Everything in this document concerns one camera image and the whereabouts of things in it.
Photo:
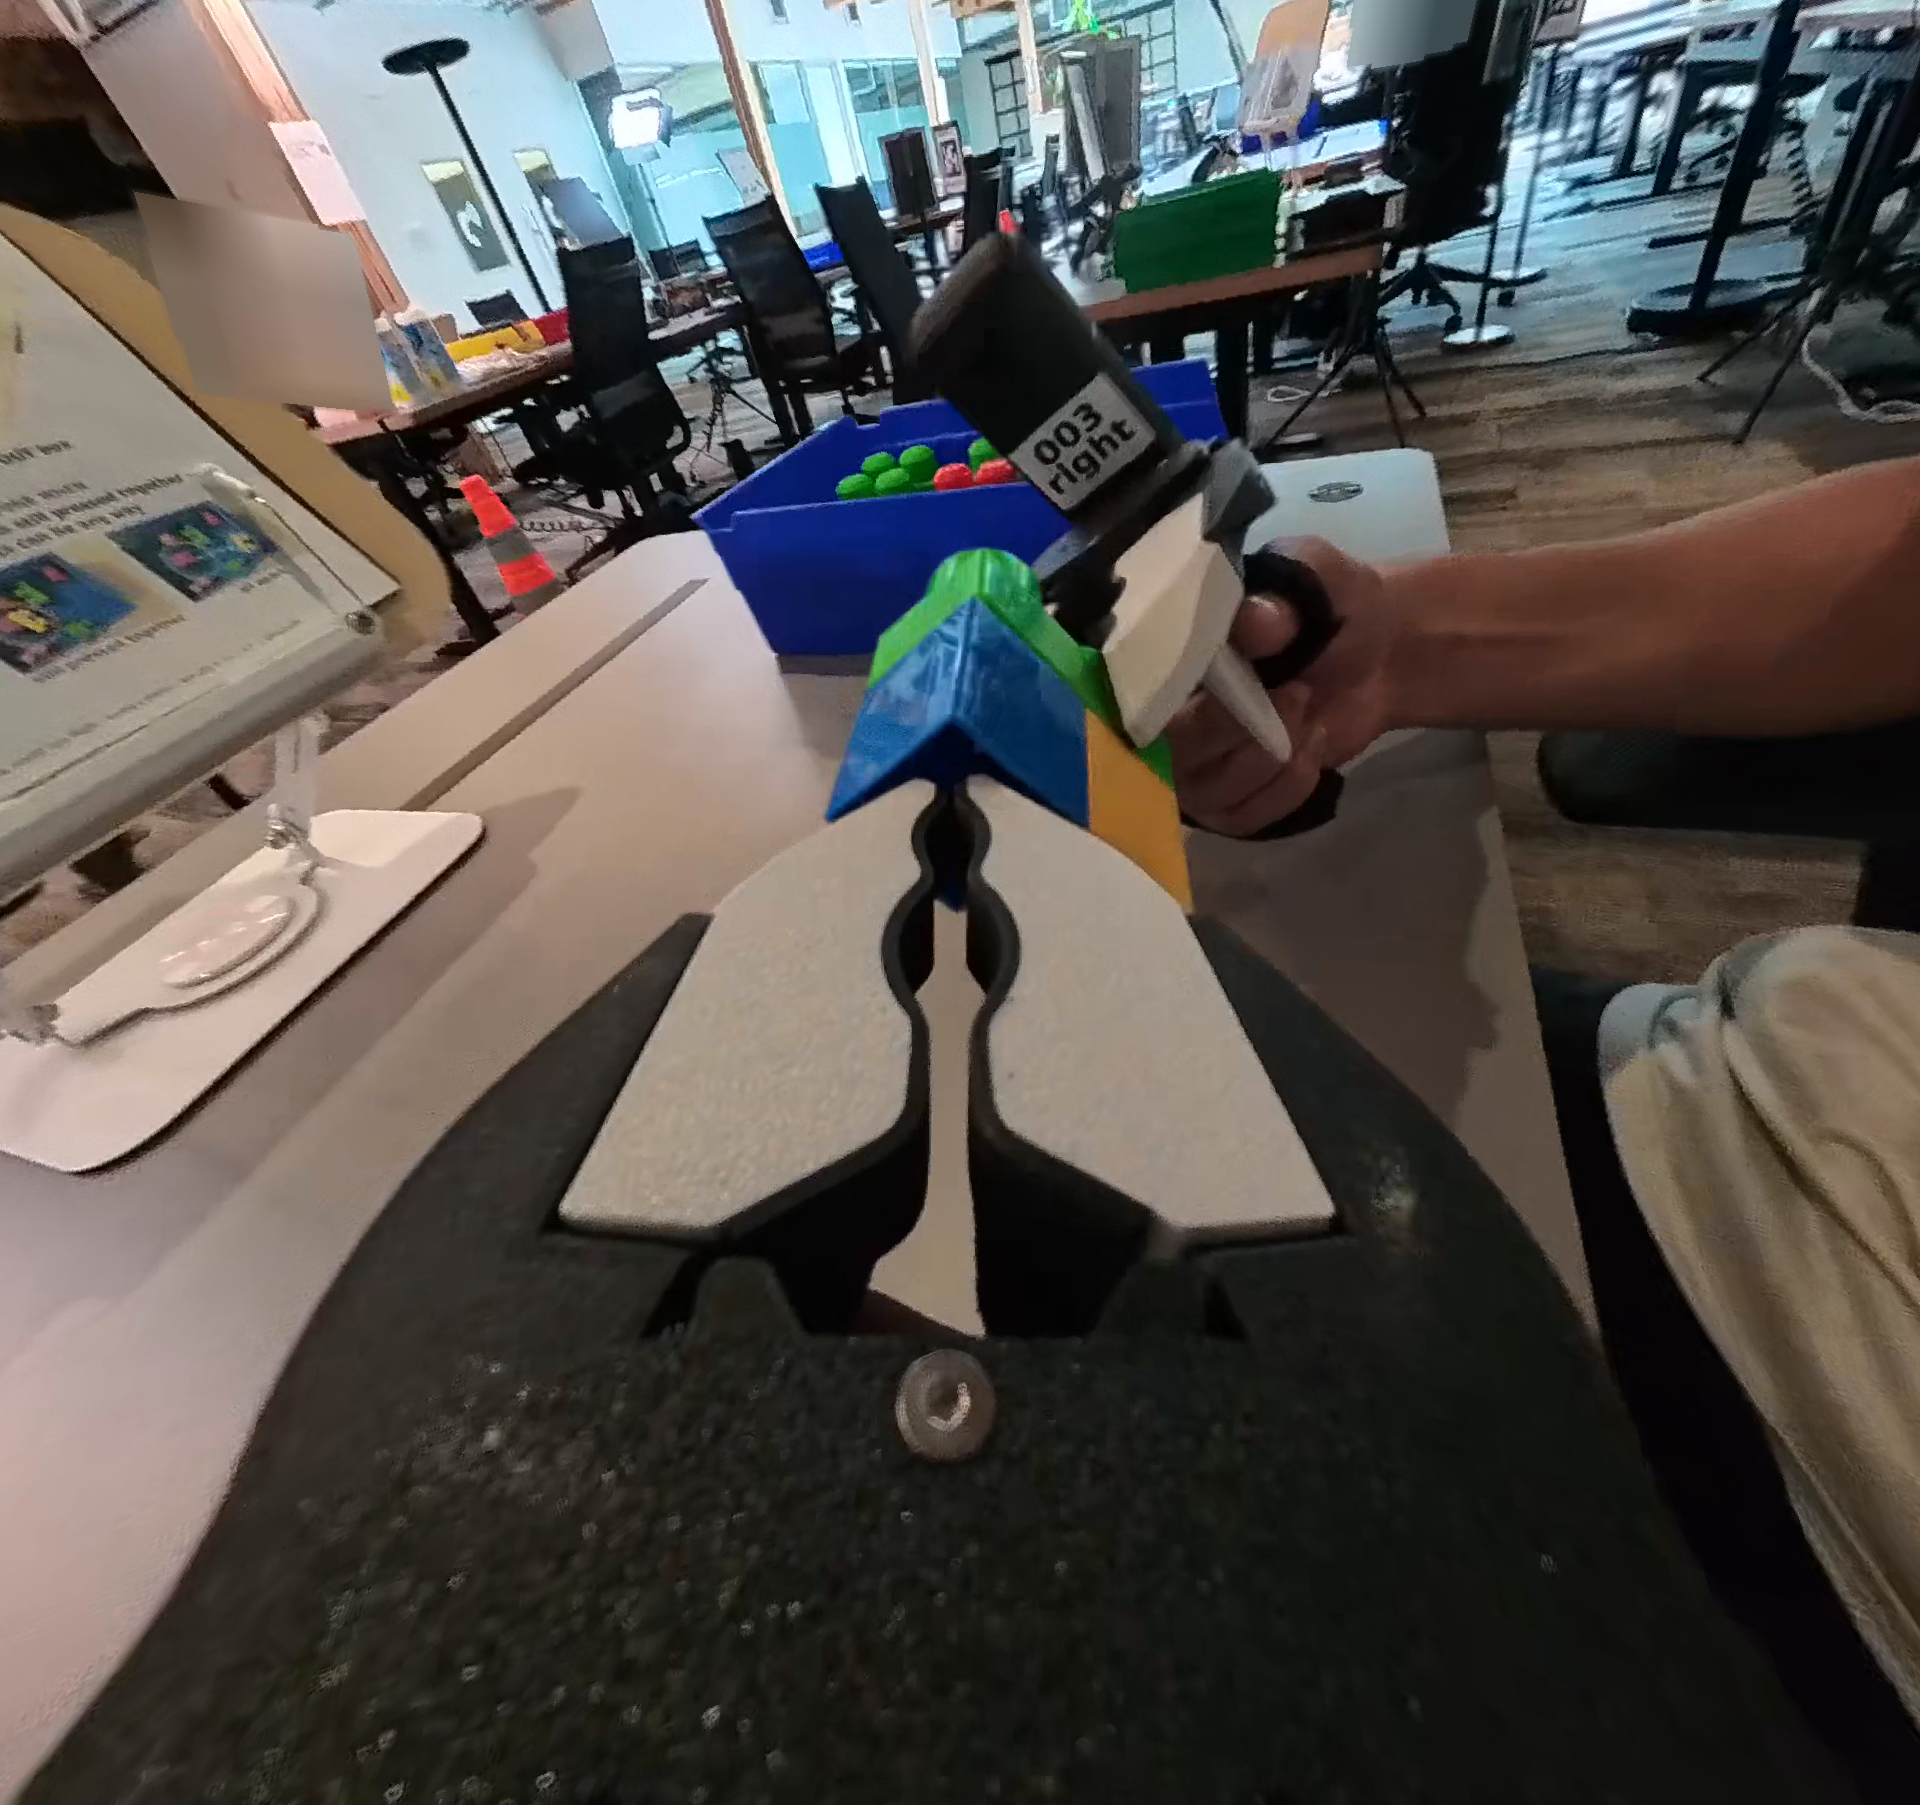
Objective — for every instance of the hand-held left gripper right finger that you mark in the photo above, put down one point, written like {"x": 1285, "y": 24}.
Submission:
{"x": 1141, "y": 1069}

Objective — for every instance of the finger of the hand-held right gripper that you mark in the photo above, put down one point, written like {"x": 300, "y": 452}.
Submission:
{"x": 1169, "y": 621}

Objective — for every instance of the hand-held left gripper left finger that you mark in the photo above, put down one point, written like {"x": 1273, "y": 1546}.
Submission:
{"x": 749, "y": 1069}

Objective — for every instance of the yellow single-stud toy block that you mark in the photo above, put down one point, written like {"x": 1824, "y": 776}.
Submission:
{"x": 1131, "y": 816}

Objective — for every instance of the blue single-stud toy block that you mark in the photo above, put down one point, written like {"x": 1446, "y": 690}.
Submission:
{"x": 960, "y": 710}

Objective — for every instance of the blue plastic bin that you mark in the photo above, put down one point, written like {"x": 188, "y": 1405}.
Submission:
{"x": 810, "y": 561}
{"x": 1169, "y": 403}

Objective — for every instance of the person's right forearm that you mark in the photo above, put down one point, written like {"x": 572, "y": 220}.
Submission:
{"x": 1649, "y": 621}

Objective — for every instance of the black office chair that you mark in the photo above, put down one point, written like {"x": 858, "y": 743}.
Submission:
{"x": 623, "y": 364}
{"x": 869, "y": 275}
{"x": 772, "y": 289}
{"x": 1448, "y": 154}

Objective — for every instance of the silver laptop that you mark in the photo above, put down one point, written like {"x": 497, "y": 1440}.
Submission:
{"x": 1350, "y": 500}

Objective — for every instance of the green plastic bin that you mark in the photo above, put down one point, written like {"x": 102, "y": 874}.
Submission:
{"x": 1201, "y": 229}

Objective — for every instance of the wooden table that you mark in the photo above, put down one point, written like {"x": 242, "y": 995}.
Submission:
{"x": 1229, "y": 284}

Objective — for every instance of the orange traffic cone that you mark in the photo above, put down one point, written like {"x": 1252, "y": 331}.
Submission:
{"x": 518, "y": 554}

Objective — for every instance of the person's beige trousers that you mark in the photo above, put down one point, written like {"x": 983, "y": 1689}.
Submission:
{"x": 1771, "y": 1162}

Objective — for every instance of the black floor stand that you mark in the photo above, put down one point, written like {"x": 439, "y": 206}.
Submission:
{"x": 1724, "y": 289}

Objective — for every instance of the black floor lamp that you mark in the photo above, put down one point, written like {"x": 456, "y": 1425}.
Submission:
{"x": 426, "y": 58}

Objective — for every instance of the white paper notice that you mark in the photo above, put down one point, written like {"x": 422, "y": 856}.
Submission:
{"x": 319, "y": 173}

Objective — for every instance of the printed instruction sheet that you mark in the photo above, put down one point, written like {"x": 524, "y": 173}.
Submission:
{"x": 105, "y": 561}

